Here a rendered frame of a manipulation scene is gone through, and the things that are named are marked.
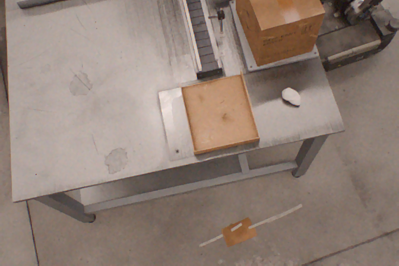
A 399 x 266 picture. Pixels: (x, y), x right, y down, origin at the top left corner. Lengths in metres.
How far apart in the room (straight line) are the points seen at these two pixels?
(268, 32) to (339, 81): 1.26
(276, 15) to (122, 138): 0.76
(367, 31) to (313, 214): 1.10
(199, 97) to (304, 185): 1.01
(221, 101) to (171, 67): 0.27
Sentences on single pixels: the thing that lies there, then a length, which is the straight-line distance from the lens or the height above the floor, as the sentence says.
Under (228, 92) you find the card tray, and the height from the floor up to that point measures 0.83.
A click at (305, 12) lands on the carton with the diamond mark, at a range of 1.63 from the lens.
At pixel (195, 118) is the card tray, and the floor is 0.83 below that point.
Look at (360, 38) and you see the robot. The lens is 2.69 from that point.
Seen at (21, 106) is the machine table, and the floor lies 0.83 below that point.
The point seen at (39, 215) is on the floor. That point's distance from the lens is 2.69.
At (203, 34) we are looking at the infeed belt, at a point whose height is 0.88.
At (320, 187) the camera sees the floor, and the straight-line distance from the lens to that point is 2.54.
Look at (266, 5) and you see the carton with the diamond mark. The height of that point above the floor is 1.12.
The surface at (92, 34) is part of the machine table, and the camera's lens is 2.01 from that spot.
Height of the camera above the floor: 2.43
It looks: 68 degrees down
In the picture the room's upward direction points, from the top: 10 degrees counter-clockwise
